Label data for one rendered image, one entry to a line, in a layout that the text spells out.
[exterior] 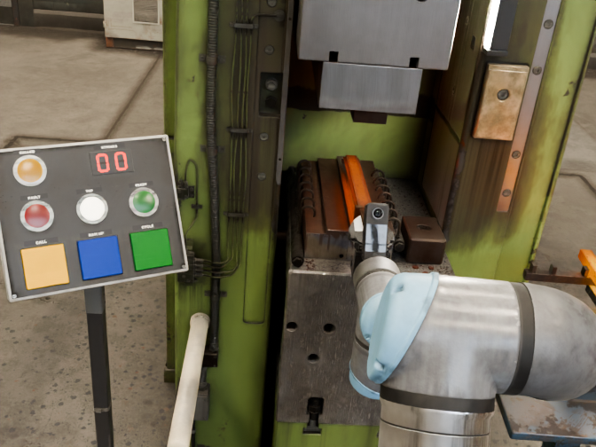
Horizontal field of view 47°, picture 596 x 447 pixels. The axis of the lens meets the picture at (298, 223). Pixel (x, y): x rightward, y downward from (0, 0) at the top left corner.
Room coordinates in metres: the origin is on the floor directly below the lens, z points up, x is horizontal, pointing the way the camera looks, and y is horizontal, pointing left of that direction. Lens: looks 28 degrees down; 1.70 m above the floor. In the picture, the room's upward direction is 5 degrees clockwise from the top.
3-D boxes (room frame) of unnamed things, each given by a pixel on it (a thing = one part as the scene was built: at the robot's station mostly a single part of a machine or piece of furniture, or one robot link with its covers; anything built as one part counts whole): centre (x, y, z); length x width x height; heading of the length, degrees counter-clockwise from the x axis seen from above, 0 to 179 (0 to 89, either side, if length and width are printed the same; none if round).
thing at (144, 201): (1.19, 0.31, 1.09); 0.05 x 0.03 x 0.04; 94
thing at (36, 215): (1.10, 0.48, 1.09); 0.05 x 0.03 x 0.04; 94
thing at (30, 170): (1.14, 0.50, 1.16); 0.05 x 0.03 x 0.04; 94
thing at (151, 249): (1.15, 0.29, 1.01); 0.07 x 0.05 x 0.07; 119
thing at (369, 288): (1.00, -0.17, 1.02); 0.12 x 0.09 x 0.10; 4
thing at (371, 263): (1.09, -0.16, 1.02); 0.10 x 0.05 x 0.09; 94
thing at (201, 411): (1.43, 0.25, 0.36); 0.09 x 0.07 x 0.12; 94
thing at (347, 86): (1.55, -0.11, 1.32); 0.42 x 0.20 x 0.10; 4
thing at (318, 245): (1.55, -0.11, 0.96); 0.42 x 0.20 x 0.09; 4
